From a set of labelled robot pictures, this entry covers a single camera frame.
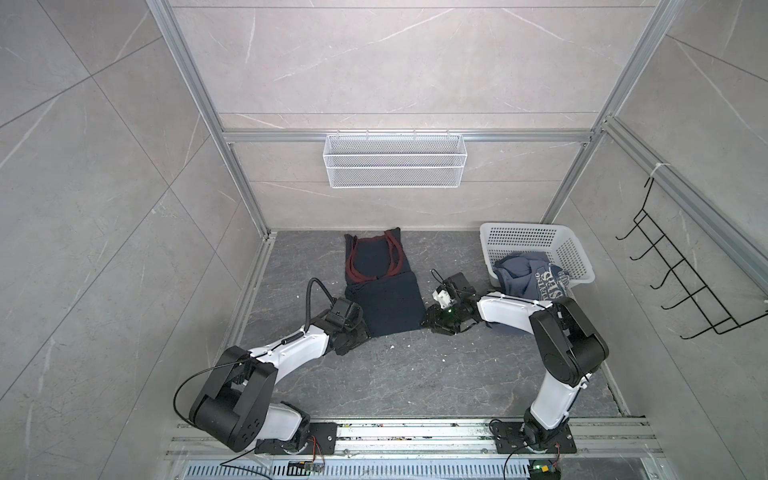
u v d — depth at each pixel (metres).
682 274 0.67
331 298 0.82
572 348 0.49
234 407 0.42
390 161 1.01
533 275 0.90
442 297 0.90
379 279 1.01
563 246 1.08
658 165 0.70
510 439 0.73
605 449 0.73
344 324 0.70
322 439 0.73
